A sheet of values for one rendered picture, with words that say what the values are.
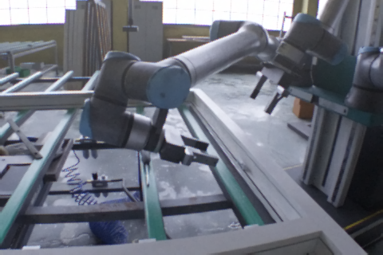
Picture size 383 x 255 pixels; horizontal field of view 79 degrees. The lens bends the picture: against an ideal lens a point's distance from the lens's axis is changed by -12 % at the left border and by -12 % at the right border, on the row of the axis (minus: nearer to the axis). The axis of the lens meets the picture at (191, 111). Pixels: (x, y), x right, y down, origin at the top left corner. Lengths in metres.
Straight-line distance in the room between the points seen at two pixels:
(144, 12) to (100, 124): 6.95
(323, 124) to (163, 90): 1.32
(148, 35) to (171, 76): 6.99
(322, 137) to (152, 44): 6.32
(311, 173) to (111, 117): 1.45
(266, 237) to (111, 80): 0.45
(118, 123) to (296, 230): 0.44
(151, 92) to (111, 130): 0.15
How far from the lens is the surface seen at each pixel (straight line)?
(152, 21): 7.50
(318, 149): 1.77
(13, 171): 1.24
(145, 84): 0.53
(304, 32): 0.92
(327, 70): 1.58
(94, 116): 0.62
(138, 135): 0.63
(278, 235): 0.50
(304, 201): 0.59
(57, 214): 0.72
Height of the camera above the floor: 1.27
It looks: 18 degrees down
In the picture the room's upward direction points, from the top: 3 degrees clockwise
